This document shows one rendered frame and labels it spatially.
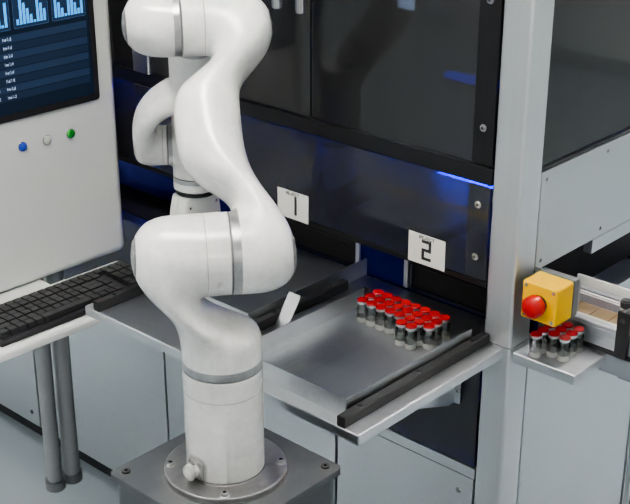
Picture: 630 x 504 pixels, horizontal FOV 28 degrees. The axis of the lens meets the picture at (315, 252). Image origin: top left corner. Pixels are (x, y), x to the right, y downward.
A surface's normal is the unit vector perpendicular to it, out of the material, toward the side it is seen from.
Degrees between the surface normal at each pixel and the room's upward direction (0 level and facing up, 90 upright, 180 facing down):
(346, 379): 0
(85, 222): 90
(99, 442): 90
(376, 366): 0
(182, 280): 93
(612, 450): 90
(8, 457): 0
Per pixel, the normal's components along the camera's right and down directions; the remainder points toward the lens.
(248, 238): 0.11, -0.31
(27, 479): 0.00, -0.92
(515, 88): -0.68, 0.29
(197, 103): -0.22, -0.36
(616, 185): 0.74, 0.27
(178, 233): 0.04, -0.50
